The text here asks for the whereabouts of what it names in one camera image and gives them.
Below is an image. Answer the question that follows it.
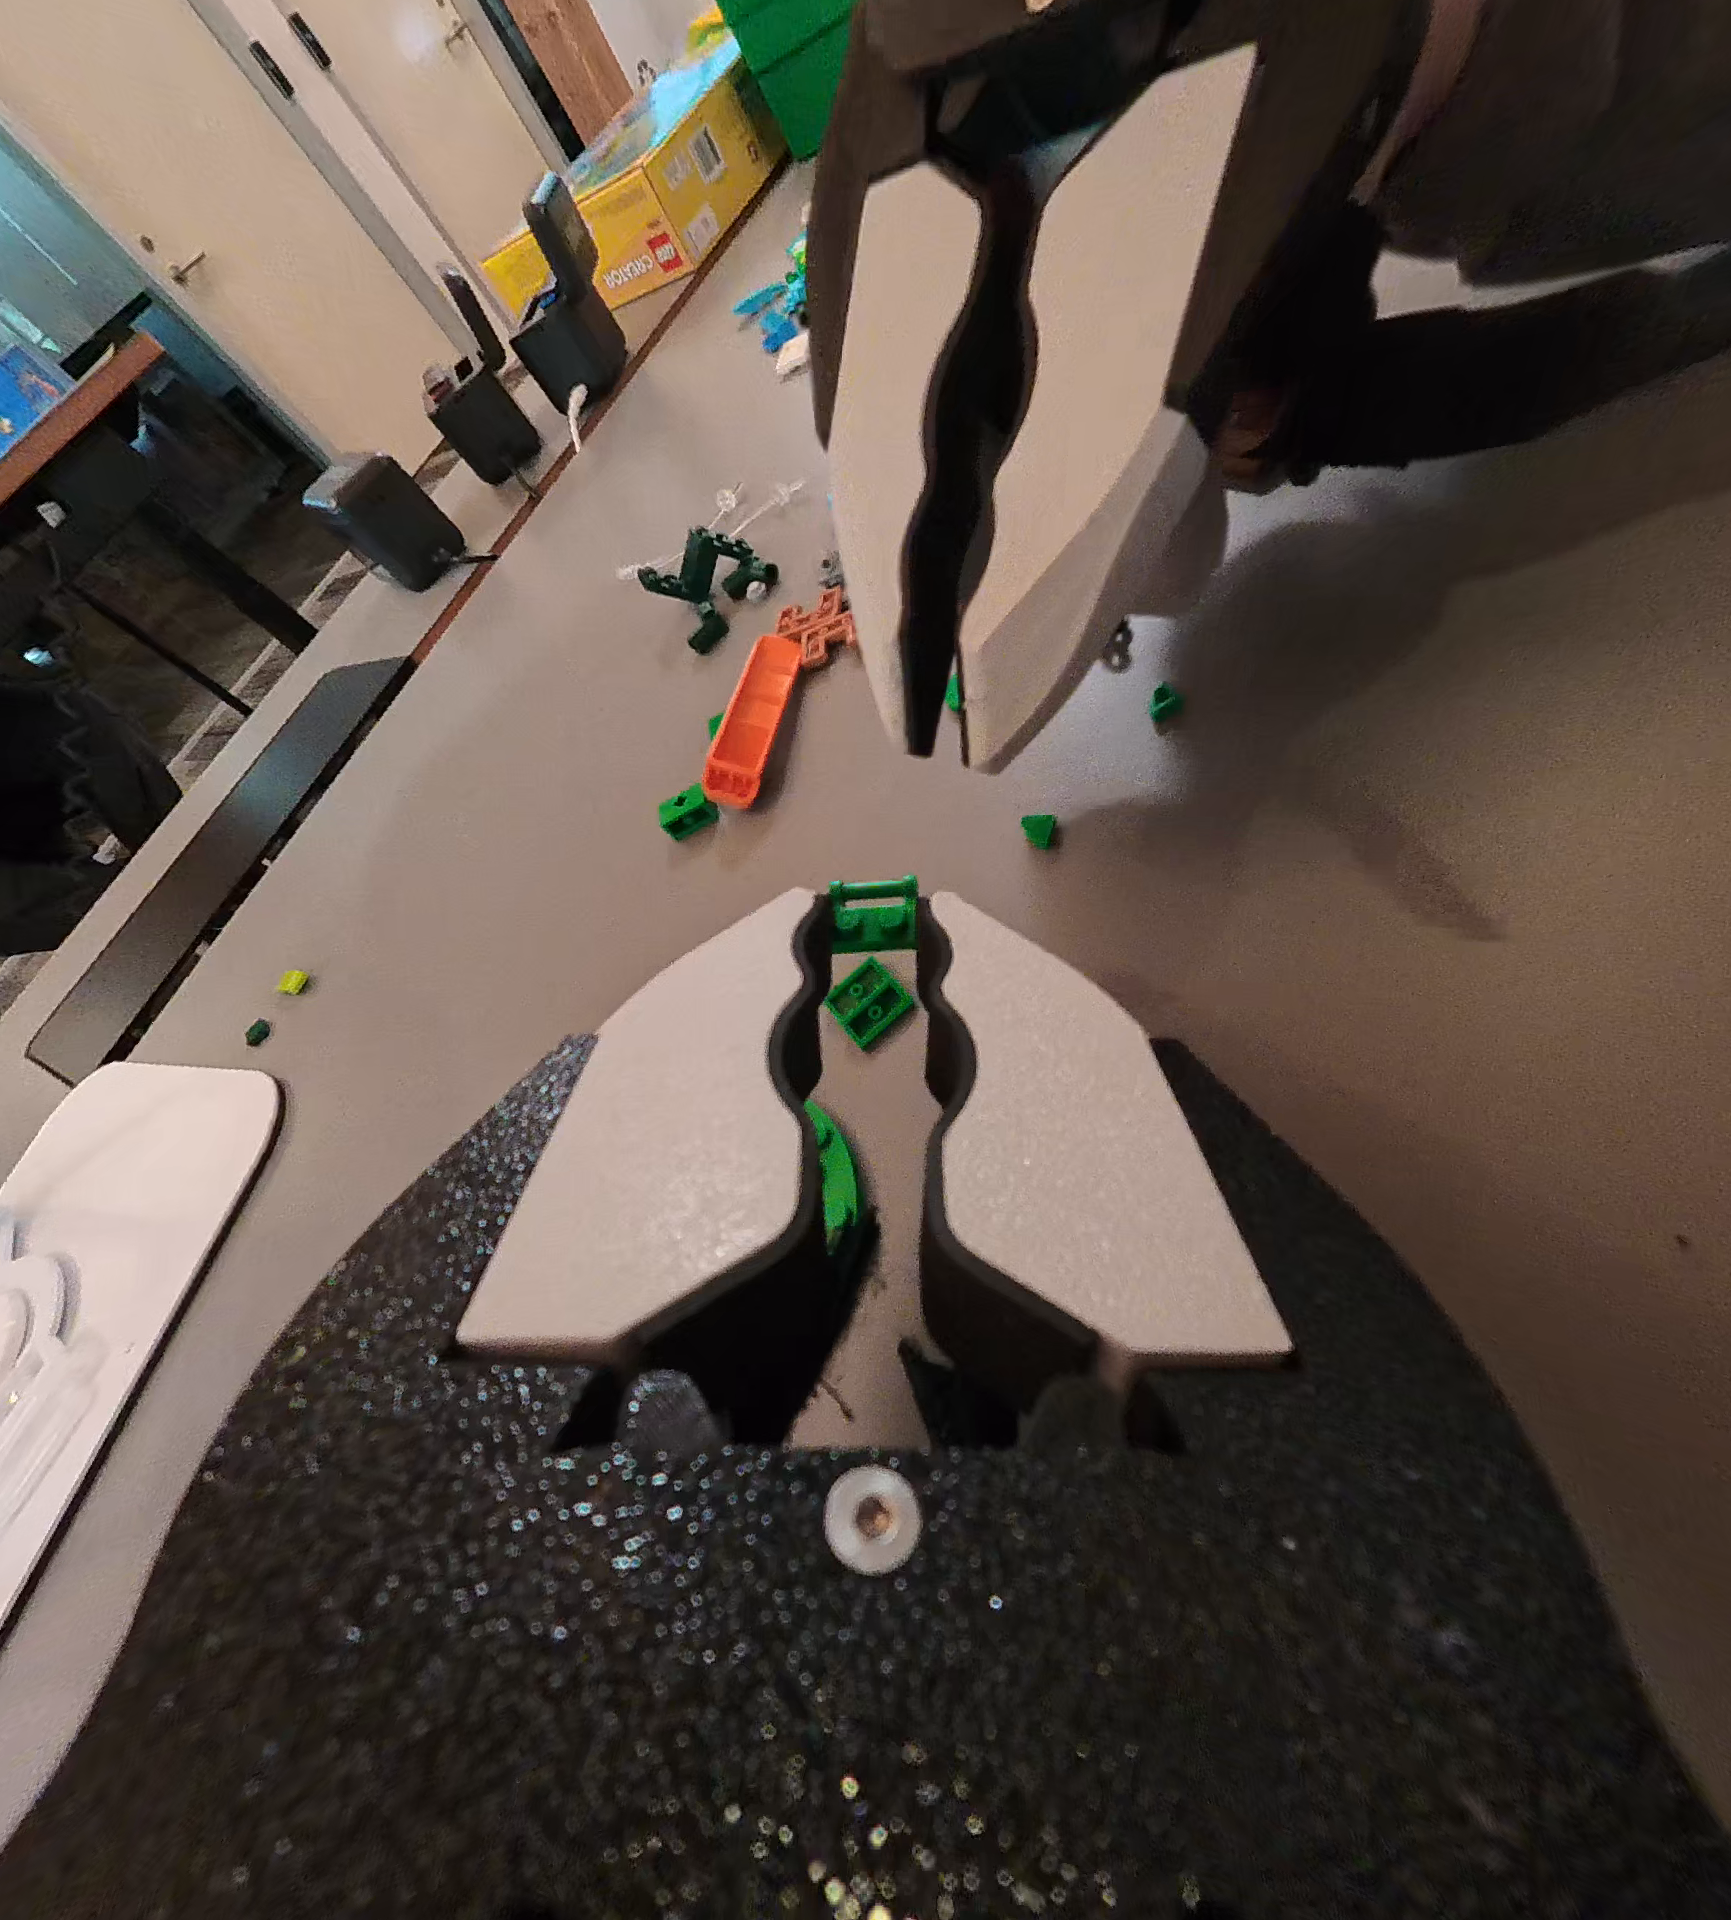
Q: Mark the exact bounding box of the white door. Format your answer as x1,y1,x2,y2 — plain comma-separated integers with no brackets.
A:
0,0,423,460
226,0,566,303

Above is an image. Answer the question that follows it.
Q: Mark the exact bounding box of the wooden desk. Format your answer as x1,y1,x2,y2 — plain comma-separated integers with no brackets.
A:
0,333,319,752

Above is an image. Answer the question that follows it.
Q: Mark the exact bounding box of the black panel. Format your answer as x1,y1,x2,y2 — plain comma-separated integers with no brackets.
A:
26,656,417,1085

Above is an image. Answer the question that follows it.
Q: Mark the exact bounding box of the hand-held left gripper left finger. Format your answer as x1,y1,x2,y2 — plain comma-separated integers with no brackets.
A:
453,886,842,1365

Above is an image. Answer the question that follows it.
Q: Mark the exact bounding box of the person's right forearm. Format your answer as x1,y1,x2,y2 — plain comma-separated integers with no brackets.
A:
1344,0,1731,294

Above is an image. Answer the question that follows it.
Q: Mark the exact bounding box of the black charging dock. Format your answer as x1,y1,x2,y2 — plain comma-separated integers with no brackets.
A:
303,453,468,593
421,263,544,491
509,173,630,420

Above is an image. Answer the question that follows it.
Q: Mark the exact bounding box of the green square lego plate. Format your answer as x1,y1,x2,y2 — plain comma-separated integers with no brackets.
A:
823,954,920,1051

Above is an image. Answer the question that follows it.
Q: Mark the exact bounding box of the yellow lego box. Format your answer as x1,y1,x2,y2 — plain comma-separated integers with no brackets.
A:
477,39,791,318

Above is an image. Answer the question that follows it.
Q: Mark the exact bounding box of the green curved lego piece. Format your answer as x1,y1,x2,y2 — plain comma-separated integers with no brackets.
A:
803,1099,867,1263

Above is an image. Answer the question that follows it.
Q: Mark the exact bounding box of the green lego handle piece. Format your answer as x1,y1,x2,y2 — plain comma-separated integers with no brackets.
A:
825,875,919,959

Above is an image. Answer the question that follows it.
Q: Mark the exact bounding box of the orange lego boat piece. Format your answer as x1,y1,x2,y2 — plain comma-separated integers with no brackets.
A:
700,633,807,812

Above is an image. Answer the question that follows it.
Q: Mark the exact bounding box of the pile of blue lego pieces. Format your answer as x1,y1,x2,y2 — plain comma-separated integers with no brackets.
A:
733,224,822,377

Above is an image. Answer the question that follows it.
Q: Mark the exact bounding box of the green box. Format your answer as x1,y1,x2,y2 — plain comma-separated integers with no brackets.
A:
715,0,867,164

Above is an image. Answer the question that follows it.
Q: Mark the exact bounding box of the orange lego lattice piece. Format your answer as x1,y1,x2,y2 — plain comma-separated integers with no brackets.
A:
775,588,862,677

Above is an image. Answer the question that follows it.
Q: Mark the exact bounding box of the dark green lego assembly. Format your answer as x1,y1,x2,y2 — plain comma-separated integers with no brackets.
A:
636,526,782,658

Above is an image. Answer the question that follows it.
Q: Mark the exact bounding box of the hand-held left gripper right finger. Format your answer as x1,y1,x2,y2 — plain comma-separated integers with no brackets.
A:
915,888,1292,1374

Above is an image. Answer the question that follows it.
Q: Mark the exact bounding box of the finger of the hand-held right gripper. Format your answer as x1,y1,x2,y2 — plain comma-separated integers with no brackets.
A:
947,42,1264,775
811,156,1023,761

